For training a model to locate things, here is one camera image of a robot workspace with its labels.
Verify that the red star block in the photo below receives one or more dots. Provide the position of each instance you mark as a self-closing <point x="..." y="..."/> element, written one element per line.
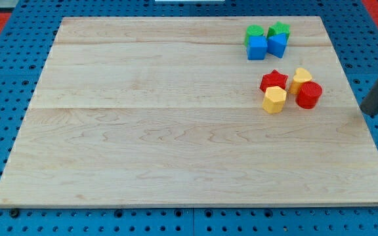
<point x="272" y="79"/>

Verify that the blue cube block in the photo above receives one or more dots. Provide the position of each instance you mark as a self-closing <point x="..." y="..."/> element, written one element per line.
<point x="257" y="48"/>

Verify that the green star block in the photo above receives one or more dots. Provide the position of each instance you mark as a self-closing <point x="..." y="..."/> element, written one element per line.
<point x="279" y="28"/>

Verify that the light wooden board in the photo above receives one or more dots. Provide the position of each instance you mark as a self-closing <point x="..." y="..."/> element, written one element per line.
<point x="159" y="112"/>

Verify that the yellow hexagon block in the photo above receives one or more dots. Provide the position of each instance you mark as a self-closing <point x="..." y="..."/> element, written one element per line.
<point x="274" y="99"/>

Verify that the green cylinder block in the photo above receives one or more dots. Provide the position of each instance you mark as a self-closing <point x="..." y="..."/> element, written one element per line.
<point x="253" y="30"/>

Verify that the blue triangle block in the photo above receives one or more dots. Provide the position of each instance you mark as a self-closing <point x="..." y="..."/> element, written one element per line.
<point x="277" y="45"/>

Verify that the yellow heart block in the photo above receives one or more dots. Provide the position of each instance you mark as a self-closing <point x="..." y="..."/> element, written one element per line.
<point x="300" y="77"/>

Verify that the red cylinder block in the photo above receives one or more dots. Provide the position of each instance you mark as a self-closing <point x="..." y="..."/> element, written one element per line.
<point x="308" y="95"/>

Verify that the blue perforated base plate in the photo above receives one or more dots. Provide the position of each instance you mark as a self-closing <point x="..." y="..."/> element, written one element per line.
<point x="25" y="43"/>

